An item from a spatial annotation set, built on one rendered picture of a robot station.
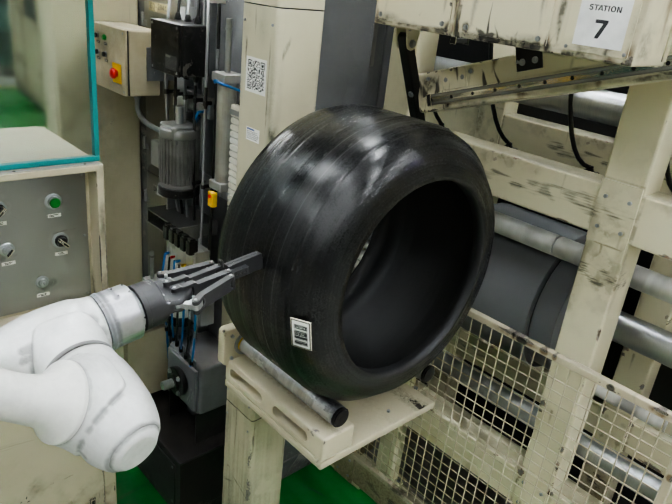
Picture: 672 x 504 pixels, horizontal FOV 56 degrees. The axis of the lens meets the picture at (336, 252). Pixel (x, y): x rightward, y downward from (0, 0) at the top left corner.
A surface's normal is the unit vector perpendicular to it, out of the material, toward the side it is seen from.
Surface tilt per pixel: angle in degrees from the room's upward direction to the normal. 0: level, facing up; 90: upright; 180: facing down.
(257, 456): 90
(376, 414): 0
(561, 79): 90
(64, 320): 17
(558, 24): 90
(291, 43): 90
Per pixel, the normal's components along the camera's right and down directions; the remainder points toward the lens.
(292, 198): -0.54, -0.37
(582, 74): -0.74, 0.19
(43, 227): 0.66, 0.36
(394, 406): 0.11, -0.91
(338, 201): 0.09, -0.09
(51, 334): 0.08, -0.68
